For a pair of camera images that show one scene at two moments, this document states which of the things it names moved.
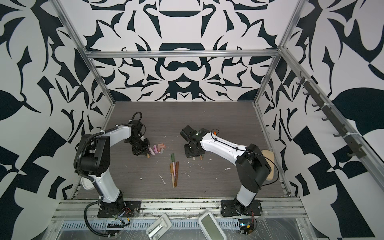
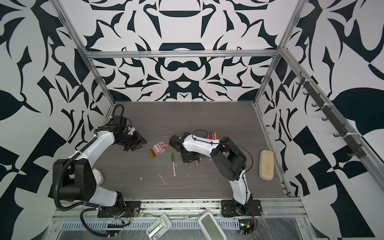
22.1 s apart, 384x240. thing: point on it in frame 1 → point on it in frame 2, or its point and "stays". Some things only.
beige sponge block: [269, 157] stays
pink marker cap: [151, 151] → [156, 148]
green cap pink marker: [172, 160] stays
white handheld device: [156, 230] stays
